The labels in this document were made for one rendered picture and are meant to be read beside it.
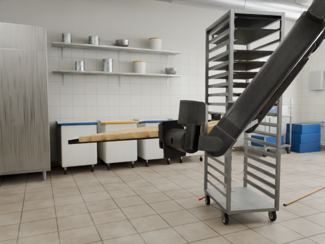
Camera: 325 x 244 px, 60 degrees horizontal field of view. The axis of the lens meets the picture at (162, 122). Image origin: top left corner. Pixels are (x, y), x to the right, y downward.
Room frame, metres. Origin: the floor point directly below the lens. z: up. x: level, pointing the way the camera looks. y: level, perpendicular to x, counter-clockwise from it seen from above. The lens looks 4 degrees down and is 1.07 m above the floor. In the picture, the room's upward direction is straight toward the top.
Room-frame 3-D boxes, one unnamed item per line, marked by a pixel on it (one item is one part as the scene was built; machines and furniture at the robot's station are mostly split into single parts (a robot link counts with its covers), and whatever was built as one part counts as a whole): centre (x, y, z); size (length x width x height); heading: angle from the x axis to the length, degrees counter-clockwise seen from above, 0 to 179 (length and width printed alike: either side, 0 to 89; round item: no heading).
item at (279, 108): (2.42, -1.01, 0.97); 0.03 x 0.03 x 1.70; 10
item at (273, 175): (2.72, -0.93, 0.42); 0.64 x 0.03 x 0.03; 10
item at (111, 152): (4.64, 0.76, 0.39); 0.64 x 0.54 x 0.77; 24
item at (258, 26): (2.69, -0.73, 1.77); 0.60 x 0.40 x 0.02; 10
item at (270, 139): (5.80, -2.17, 0.29); 0.56 x 0.38 x 0.20; 122
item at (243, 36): (2.69, -0.73, 1.68); 0.60 x 0.40 x 0.02; 10
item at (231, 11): (2.35, -0.56, 0.97); 0.03 x 0.03 x 1.70; 10
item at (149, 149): (4.90, 0.16, 0.39); 0.64 x 0.54 x 0.77; 23
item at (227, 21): (2.65, -0.54, 1.77); 0.64 x 0.03 x 0.03; 10
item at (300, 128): (6.12, -3.07, 0.50); 0.60 x 0.40 x 0.20; 116
